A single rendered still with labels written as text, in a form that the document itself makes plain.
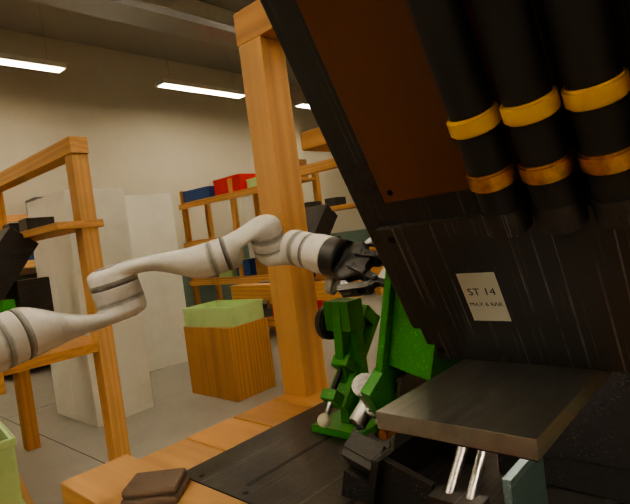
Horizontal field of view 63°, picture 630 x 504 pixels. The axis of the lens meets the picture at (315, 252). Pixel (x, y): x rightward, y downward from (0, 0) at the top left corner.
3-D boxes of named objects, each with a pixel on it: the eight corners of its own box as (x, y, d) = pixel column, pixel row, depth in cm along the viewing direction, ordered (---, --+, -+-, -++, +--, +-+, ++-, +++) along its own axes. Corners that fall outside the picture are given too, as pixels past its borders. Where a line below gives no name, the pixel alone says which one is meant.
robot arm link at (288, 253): (304, 283, 98) (293, 244, 94) (251, 266, 108) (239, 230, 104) (327, 264, 102) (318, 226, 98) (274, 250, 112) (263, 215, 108)
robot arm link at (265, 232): (281, 218, 100) (213, 240, 98) (291, 256, 105) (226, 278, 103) (274, 206, 106) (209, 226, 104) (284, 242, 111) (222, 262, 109)
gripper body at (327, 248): (307, 262, 91) (348, 273, 85) (331, 225, 94) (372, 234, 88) (325, 285, 96) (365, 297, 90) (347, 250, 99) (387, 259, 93)
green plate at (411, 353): (421, 419, 69) (440, 268, 65) (371, 396, 74) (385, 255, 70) (460, 392, 78) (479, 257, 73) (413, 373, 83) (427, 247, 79)
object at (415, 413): (540, 476, 41) (536, 439, 41) (377, 440, 52) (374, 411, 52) (637, 351, 70) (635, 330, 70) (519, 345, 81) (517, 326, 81)
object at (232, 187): (311, 342, 623) (287, 156, 614) (193, 334, 789) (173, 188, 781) (339, 331, 663) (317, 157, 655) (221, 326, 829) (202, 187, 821)
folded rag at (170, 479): (192, 481, 92) (190, 465, 92) (178, 505, 84) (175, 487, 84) (138, 486, 93) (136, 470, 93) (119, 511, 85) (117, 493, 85)
